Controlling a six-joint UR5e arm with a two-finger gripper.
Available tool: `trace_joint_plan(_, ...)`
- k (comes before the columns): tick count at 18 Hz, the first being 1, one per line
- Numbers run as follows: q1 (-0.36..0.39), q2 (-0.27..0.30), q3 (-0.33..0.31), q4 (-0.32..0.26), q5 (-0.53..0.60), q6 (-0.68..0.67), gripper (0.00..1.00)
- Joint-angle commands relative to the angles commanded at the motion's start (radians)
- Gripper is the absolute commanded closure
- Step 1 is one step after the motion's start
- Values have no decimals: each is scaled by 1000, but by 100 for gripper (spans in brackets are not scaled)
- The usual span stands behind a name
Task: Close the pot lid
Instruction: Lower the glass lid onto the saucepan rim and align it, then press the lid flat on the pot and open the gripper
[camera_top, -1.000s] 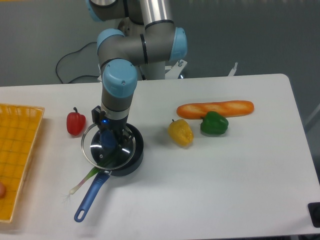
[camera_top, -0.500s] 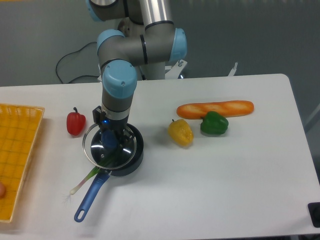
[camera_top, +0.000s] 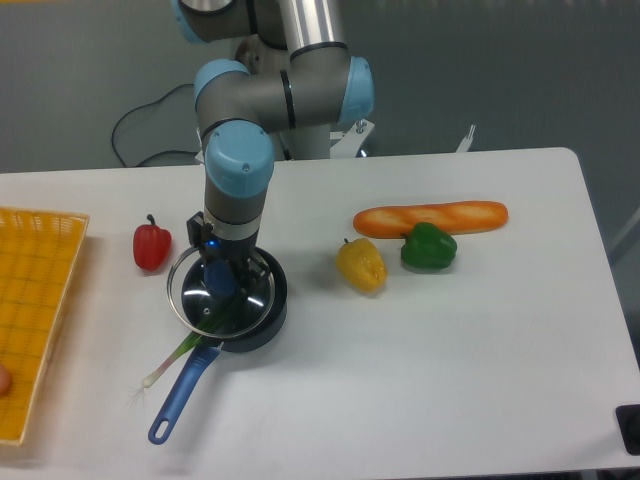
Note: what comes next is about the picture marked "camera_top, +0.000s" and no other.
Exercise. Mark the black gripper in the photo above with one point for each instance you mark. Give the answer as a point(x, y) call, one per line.
point(234, 244)

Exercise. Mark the glass pot lid blue knob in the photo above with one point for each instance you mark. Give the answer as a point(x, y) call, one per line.
point(257, 308)

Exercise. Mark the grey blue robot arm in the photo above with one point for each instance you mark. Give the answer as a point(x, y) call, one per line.
point(240, 162)

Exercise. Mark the dark blue saucepan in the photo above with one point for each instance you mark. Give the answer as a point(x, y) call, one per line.
point(176, 400)

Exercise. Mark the green onion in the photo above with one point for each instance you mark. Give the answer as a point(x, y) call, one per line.
point(206, 316)

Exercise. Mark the red bell pepper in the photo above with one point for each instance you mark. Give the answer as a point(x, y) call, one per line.
point(151, 245)

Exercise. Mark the yellow bell pepper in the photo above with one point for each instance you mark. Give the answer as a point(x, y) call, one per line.
point(361, 264)

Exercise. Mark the green bell pepper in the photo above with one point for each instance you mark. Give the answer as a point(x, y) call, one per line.
point(427, 247)

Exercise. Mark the yellow woven basket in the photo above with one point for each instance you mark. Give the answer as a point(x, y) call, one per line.
point(39, 250)

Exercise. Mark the orange baguette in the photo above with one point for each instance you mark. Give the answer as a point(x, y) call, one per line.
point(454, 218)

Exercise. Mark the orange round item in basket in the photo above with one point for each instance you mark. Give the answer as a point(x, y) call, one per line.
point(5, 380)

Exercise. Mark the black corner object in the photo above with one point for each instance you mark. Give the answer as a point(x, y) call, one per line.
point(628, 418)

